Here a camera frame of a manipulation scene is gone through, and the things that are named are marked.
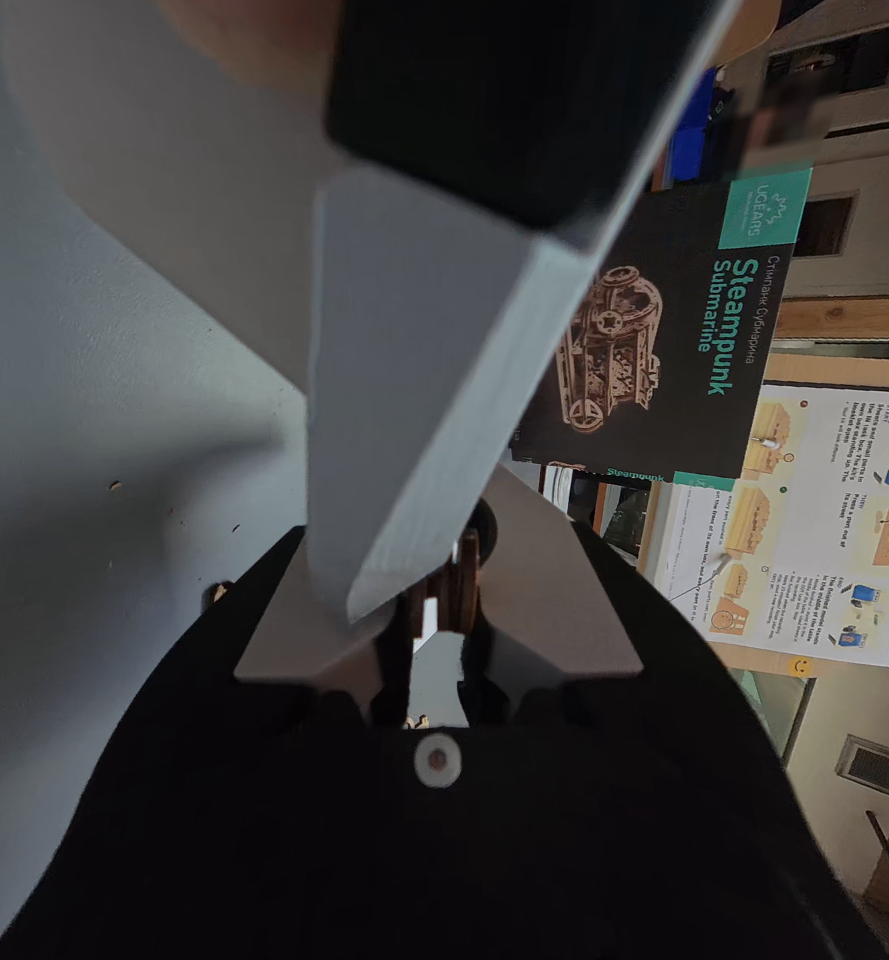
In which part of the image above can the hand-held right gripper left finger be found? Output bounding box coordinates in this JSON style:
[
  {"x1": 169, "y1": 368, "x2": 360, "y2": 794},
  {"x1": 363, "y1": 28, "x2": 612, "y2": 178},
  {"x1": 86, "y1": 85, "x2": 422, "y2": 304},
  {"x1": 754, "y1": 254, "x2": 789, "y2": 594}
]
[{"x1": 232, "y1": 525, "x2": 415, "y2": 722}]

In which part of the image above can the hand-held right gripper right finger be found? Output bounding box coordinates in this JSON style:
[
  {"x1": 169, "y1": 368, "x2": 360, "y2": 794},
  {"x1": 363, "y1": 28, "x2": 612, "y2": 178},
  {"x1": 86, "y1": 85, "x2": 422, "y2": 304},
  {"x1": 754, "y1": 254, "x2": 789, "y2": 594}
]
[{"x1": 455, "y1": 463, "x2": 645, "y2": 728}]

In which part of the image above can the blue storage bin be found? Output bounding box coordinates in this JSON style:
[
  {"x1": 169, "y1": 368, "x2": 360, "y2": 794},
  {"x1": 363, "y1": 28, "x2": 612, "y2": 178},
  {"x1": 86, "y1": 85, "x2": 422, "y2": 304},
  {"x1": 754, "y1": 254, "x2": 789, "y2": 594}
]
[{"x1": 669, "y1": 68, "x2": 738, "y2": 185}]

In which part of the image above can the tan wooden chair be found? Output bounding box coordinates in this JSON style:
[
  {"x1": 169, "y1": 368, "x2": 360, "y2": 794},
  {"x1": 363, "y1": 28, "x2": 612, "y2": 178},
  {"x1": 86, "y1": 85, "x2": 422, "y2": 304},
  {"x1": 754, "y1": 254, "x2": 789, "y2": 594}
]
[{"x1": 714, "y1": 0, "x2": 783, "y2": 63}]

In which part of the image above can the wooden beam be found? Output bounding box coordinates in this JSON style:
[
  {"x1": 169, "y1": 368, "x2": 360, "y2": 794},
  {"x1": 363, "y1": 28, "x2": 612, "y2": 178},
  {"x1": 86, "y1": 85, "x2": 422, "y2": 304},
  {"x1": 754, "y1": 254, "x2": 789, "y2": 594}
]
[{"x1": 774, "y1": 296, "x2": 889, "y2": 340}]

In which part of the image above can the person's left hand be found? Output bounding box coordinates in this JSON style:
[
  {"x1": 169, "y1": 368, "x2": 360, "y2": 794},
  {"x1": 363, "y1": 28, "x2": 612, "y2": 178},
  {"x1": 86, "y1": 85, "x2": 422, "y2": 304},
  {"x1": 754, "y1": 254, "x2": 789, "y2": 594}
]
[{"x1": 151, "y1": 0, "x2": 344, "y2": 103}]

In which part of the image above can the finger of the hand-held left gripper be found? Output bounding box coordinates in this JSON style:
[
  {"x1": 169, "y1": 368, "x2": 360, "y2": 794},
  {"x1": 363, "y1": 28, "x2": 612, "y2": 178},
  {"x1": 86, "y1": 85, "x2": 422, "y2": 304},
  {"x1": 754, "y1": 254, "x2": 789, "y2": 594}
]
[{"x1": 305, "y1": 167, "x2": 597, "y2": 626}]

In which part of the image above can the dark wooden disc assembly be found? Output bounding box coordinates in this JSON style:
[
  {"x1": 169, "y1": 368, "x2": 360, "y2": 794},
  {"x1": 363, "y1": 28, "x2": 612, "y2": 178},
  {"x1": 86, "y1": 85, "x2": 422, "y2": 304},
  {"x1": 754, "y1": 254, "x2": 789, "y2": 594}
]
[{"x1": 406, "y1": 529, "x2": 484, "y2": 643}]

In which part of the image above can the wall vent grille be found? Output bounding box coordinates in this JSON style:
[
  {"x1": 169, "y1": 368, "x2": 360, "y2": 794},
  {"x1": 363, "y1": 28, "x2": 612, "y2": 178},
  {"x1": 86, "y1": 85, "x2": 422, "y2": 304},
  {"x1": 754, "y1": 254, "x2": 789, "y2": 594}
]
[{"x1": 834, "y1": 735, "x2": 889, "y2": 799}]

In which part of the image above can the laminated instruction poster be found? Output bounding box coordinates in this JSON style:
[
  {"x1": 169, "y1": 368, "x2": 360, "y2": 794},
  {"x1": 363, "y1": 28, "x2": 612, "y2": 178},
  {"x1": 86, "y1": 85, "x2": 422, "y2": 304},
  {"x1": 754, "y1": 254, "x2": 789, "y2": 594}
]
[{"x1": 669, "y1": 382, "x2": 889, "y2": 668}]

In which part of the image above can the black model kit box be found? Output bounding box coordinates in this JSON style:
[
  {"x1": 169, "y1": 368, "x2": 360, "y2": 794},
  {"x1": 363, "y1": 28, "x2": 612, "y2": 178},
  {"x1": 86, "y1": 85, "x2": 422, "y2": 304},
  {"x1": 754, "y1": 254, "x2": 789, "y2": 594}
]
[{"x1": 508, "y1": 168, "x2": 813, "y2": 485}]

